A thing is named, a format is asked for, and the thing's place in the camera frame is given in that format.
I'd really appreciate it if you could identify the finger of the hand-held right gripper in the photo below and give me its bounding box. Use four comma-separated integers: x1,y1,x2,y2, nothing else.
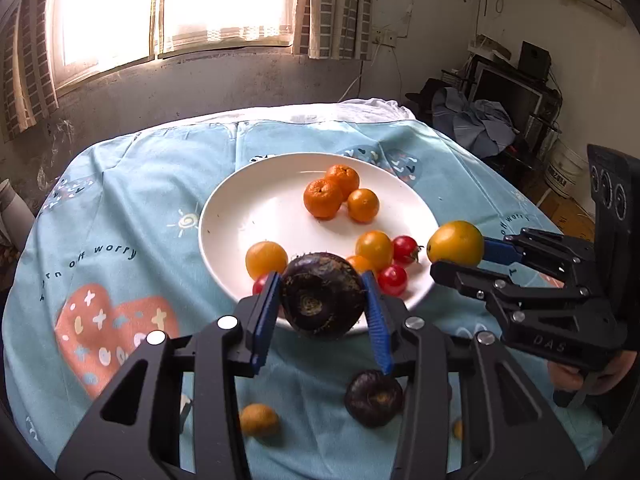
430,259,592,322
481,227,598,291

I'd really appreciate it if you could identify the pile of grey clothes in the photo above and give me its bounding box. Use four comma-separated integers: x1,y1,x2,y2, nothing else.
407,80,521,158

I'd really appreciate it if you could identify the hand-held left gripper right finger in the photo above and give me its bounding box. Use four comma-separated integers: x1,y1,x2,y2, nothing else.
360,270,586,480

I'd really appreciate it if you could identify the dark water chestnut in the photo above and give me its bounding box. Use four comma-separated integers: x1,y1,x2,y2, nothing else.
344,370,404,428
279,252,367,338

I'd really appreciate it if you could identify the white under cloth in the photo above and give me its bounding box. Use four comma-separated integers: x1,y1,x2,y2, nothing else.
165,99,416,126

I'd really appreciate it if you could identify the orange kumquat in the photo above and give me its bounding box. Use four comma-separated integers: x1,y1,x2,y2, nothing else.
346,255,376,276
355,230,394,272
245,241,289,281
347,188,381,223

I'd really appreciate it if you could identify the checked curtain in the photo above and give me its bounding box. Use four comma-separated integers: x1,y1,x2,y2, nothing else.
0,0,61,143
292,0,376,61

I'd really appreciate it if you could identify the brown longan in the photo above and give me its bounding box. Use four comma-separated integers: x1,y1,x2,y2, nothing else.
239,403,281,440

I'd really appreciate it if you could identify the black monitor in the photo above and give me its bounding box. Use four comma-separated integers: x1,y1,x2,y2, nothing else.
470,60,546,131

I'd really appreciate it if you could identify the person's right hand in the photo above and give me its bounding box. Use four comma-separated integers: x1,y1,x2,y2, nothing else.
547,350,638,396

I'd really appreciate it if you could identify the black speaker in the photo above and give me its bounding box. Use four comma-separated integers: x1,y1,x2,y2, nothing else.
517,41,552,80

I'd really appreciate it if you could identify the white plastic bucket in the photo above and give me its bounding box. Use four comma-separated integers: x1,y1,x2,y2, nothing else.
542,137,588,200

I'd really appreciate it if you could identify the bright window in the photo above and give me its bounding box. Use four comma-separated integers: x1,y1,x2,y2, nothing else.
47,0,306,91

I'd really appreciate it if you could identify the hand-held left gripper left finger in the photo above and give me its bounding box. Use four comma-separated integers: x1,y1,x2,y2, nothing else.
56,271,282,480

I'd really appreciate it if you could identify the orange mandarin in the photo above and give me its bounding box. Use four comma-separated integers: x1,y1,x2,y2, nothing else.
325,164,361,201
303,178,346,220

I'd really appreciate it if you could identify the white round plate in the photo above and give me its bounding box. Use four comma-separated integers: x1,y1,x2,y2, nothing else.
198,152,441,336

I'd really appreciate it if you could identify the light blue printed tablecloth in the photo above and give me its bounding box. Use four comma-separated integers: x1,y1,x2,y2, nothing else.
2,105,606,476

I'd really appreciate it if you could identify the yellow loquat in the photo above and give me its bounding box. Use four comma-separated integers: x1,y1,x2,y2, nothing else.
426,220,485,267

